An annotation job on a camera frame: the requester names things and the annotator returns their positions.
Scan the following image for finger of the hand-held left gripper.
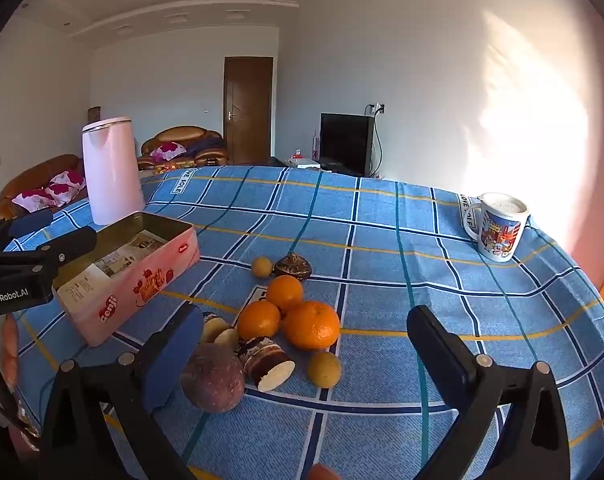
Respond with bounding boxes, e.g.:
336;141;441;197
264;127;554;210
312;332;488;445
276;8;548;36
0;208;54;255
0;227;99;281

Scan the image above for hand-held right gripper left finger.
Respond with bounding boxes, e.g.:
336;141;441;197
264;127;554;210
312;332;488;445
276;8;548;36
38;304;206;480

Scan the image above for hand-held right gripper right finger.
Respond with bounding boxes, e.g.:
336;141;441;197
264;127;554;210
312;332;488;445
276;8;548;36
406;304;572;480

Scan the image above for pink tin box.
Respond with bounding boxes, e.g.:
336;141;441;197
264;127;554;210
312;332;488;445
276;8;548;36
52;211;201;347

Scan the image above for large orange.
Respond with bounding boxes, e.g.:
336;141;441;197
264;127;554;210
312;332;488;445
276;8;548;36
282;300;341;352

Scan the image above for person's left hand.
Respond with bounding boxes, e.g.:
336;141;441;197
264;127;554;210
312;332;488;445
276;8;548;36
0;310;22;396

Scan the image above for white floral cushion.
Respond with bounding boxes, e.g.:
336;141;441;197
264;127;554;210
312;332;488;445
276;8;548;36
12;189;58;212
149;142;187;161
44;170;87;206

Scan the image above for purple passion fruit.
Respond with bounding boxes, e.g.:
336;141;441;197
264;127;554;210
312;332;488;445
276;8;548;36
179;342;246;414

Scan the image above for printed paper leaflet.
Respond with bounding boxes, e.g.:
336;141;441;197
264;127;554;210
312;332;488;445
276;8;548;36
64;230;167;307

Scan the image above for brown leather sofa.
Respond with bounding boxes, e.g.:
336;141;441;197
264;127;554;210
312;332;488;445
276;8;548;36
0;154;90;223

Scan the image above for pink electric kettle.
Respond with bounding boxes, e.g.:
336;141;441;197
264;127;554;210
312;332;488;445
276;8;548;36
81;117;145;226

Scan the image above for blue plaid tablecloth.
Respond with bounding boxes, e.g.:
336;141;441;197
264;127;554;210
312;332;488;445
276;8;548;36
4;164;604;480

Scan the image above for white printed mug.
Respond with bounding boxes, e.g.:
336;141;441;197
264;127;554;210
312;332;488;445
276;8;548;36
464;192;531;263

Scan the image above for brown leather armchair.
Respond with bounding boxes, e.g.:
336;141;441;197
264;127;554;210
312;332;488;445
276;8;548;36
137;126;229;171

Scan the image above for low television cabinet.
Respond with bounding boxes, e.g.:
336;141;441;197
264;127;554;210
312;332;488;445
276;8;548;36
268;156;363;178

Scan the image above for black television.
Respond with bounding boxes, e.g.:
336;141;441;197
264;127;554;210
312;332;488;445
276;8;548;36
320;113;375;177

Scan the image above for brown wooden door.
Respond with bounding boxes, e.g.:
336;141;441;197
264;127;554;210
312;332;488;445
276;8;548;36
223;56;274;165

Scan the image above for black power cable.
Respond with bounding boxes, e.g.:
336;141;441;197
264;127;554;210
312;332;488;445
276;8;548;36
371;110;383;177

